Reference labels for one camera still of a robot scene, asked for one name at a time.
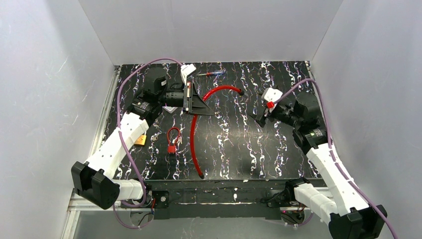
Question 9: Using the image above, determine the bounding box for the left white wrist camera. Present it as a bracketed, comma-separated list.
[181, 64, 197, 85]

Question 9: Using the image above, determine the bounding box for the aluminium frame rail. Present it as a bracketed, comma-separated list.
[61, 187, 377, 239]

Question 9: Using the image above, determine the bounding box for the red tethered cable with key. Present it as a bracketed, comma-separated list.
[190, 85, 248, 179]

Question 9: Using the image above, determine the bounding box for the white square box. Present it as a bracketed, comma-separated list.
[163, 106, 177, 114]

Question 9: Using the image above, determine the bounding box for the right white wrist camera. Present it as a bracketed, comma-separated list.
[261, 88, 283, 111]

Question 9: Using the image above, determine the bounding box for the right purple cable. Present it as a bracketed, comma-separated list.
[273, 78, 400, 239]

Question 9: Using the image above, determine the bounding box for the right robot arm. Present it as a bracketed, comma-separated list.
[251, 91, 387, 239]

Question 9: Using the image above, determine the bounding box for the purple cable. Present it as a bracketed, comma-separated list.
[112, 58, 184, 230]
[273, 78, 400, 239]

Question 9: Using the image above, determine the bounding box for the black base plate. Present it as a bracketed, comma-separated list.
[120, 180, 317, 221]

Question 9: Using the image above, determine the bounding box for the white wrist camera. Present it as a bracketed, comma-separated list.
[261, 88, 283, 111]
[181, 64, 197, 85]

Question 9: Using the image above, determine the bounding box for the brass padlock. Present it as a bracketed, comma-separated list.
[134, 134, 147, 146]

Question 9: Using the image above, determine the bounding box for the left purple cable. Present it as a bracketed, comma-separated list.
[112, 58, 184, 230]

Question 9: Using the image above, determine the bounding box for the red cable tie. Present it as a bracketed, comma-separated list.
[166, 127, 181, 154]

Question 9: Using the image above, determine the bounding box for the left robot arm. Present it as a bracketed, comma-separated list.
[71, 64, 213, 210]

